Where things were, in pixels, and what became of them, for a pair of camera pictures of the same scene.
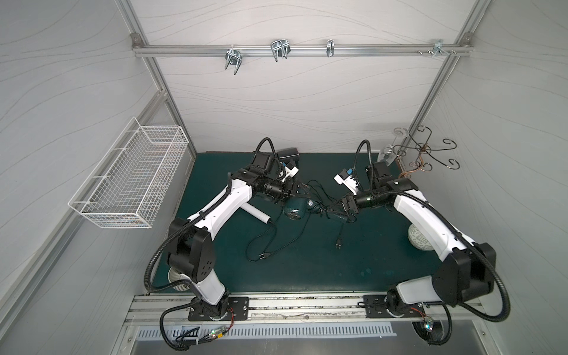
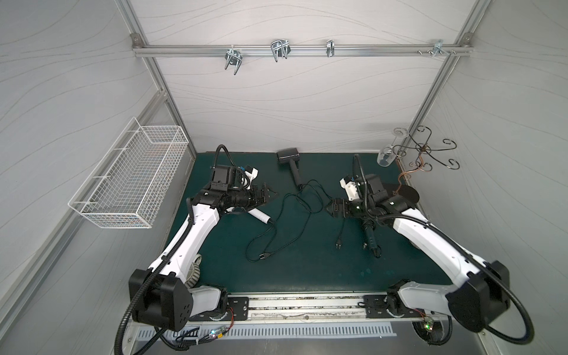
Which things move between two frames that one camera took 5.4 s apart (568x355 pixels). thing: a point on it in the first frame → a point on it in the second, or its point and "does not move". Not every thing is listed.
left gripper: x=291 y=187 → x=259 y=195
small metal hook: x=330 y=48 does not move
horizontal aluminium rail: x=306 y=50 does not move
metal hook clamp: x=233 y=56 does not move
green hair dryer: x=294 y=207 → x=370 y=242
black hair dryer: x=289 y=154 does not move
